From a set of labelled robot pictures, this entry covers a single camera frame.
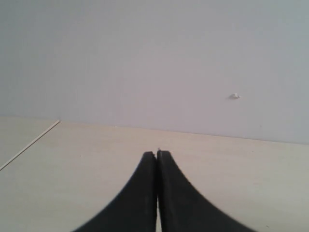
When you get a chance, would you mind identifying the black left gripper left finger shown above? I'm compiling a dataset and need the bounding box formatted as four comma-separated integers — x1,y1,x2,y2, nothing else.
75,151,157,232

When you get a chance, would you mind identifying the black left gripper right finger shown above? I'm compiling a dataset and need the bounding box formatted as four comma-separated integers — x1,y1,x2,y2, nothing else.
156,150,253,232

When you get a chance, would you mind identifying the white wall hook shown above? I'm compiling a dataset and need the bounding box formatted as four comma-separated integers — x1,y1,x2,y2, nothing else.
228,93,241,100

